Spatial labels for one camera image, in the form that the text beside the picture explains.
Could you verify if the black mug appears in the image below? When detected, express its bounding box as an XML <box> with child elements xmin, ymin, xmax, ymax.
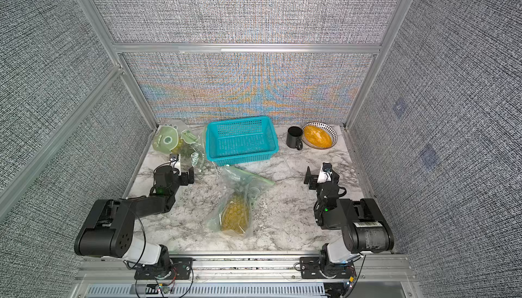
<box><xmin>286</xmin><ymin>126</ymin><xmax>303</xmax><ymax>151</ymax></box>

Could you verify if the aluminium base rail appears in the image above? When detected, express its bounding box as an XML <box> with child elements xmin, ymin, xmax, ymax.
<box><xmin>69</xmin><ymin>251</ymin><xmax>422</xmax><ymax>297</ymax></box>

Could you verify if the yellow pineapple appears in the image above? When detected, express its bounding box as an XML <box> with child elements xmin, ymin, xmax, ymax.
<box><xmin>220</xmin><ymin>192</ymin><xmax>254</xmax><ymax>236</ymax></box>

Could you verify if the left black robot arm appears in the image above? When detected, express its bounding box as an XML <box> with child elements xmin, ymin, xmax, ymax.
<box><xmin>74</xmin><ymin>163</ymin><xmax>194</xmax><ymax>277</ymax></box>

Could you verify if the clear green zip-top bag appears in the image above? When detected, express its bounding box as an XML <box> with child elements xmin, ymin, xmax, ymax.
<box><xmin>207</xmin><ymin>166</ymin><xmax>275</xmax><ymax>238</ymax></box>

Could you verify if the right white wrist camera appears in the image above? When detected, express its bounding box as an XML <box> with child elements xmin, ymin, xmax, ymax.
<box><xmin>318</xmin><ymin>163</ymin><xmax>333</xmax><ymax>184</ymax></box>

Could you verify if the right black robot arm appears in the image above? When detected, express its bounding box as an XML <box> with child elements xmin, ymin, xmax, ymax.
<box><xmin>298</xmin><ymin>163</ymin><xmax>394</xmax><ymax>279</ymax></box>

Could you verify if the patterned bowl with yellow food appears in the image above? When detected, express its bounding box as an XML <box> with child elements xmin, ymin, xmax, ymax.
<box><xmin>302</xmin><ymin>122</ymin><xmax>338</xmax><ymax>150</ymax></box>

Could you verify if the teal plastic basket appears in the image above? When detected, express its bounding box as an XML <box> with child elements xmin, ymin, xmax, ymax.
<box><xmin>205</xmin><ymin>116</ymin><xmax>279</xmax><ymax>166</ymax></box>

